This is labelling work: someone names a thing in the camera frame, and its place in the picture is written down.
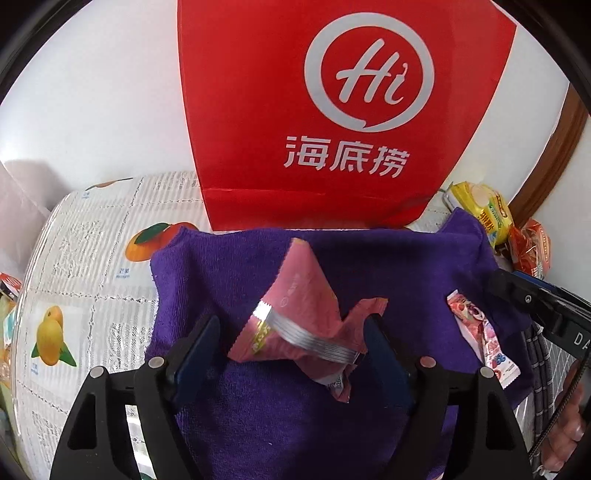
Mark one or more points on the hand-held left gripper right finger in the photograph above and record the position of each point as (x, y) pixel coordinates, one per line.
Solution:
(388, 369)

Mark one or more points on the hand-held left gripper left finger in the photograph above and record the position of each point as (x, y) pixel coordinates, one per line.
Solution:
(199, 360)

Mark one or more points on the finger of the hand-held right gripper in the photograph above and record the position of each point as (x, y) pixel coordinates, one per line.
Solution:
(540, 282)
(512, 288)

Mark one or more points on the pink snack packet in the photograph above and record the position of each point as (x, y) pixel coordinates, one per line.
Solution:
(304, 295)

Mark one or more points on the person's right hand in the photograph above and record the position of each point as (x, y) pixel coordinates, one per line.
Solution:
(570, 429)

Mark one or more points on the orange snack packet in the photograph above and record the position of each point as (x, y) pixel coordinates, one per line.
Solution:
(531, 249)

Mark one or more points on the grey plaid cloth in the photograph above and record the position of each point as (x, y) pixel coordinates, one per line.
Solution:
(547, 360)

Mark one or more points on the strawberry print candy packet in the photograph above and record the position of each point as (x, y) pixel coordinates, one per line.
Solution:
(475, 332)

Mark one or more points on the yellow snack packet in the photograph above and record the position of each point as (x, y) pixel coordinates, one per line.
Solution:
(480, 203)

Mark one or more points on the purple towel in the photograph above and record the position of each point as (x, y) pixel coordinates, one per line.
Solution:
(277, 424)

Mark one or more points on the fruit print tablecloth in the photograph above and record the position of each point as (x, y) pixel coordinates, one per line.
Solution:
(83, 258)

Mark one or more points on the red and white box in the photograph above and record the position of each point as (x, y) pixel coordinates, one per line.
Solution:
(9, 282)

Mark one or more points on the white paper sheet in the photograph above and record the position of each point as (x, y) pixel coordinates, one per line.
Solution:
(18, 194)

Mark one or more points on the red paper bag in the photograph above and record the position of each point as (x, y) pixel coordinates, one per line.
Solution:
(258, 115)

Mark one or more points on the brown wooden door frame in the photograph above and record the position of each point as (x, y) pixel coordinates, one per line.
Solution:
(554, 161)

